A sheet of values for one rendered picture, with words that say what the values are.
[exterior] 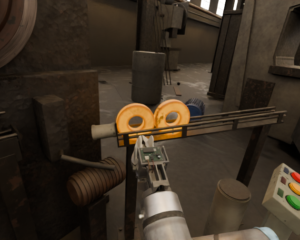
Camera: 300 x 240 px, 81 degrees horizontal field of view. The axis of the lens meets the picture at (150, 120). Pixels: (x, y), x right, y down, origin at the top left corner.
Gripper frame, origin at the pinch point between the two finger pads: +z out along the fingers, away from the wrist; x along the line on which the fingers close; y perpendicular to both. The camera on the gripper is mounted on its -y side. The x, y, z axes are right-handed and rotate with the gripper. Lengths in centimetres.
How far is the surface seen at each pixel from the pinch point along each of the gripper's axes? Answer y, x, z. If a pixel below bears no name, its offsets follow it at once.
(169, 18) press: -99, -256, 733
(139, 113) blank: -0.9, -1.7, 15.0
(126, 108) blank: 0.7, 3.4, 15.7
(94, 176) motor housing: -20.5, 16.0, 1.1
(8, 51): 19.7, 35.8, 16.8
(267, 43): -5, -182, 148
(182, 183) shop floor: -83, -48, 26
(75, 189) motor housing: -20.5, 22.0, -3.0
